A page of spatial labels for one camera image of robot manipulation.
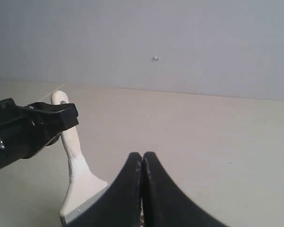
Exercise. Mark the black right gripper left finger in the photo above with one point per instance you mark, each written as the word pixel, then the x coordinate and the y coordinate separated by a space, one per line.
pixel 120 204

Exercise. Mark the small white wall fixture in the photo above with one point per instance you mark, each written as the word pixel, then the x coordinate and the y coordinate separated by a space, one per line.
pixel 156 58

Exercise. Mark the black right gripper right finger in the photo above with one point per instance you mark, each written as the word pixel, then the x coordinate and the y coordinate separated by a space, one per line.
pixel 164 204

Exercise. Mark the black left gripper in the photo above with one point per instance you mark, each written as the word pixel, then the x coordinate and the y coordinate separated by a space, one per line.
pixel 25 130

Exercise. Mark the white wooden paint brush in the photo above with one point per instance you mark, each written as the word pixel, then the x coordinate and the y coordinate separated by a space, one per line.
pixel 84 187

